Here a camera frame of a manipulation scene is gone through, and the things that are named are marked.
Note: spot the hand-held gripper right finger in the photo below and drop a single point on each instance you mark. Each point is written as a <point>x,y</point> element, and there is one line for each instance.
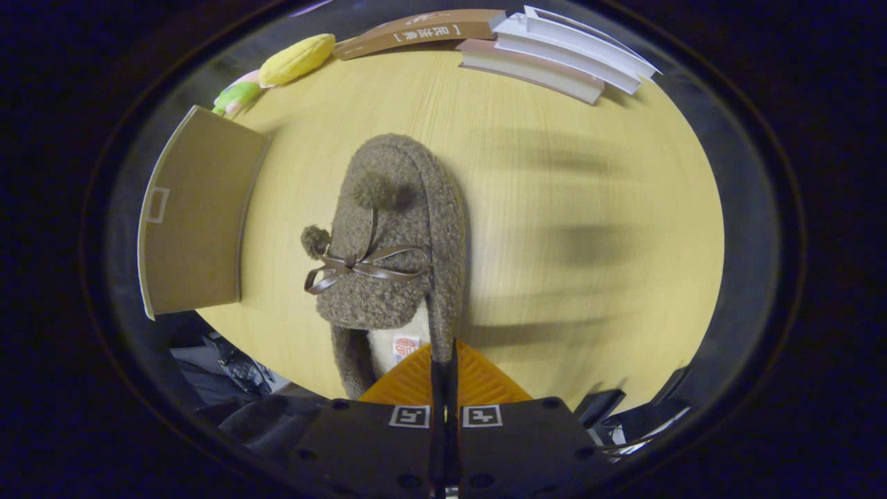
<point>520,450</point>

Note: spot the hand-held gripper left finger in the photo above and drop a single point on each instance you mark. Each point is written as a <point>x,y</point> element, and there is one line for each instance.
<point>374,450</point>

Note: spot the brown fuzzy shoe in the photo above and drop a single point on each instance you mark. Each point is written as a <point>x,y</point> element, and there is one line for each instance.
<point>388,291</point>

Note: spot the beige fabric storage box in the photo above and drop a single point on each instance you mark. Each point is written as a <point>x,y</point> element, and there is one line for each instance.
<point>201,222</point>

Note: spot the black metal stand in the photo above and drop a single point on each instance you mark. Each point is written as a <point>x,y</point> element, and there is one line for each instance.
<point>599,405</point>

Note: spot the black quilted bag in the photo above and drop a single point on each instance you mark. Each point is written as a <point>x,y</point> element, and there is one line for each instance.
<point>242,371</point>

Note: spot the pink and green plush toy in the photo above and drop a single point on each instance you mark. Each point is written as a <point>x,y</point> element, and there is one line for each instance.
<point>235,97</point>

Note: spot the pink book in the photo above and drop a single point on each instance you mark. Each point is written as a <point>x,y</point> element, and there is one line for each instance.
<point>527,71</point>

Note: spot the plain white book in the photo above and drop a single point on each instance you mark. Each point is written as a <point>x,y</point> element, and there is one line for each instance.
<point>554,57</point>

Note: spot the yellow plush toy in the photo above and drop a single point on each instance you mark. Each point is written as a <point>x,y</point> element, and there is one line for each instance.
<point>298,59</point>

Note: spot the brown book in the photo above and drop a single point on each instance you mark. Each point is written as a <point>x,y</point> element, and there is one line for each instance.
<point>416,34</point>

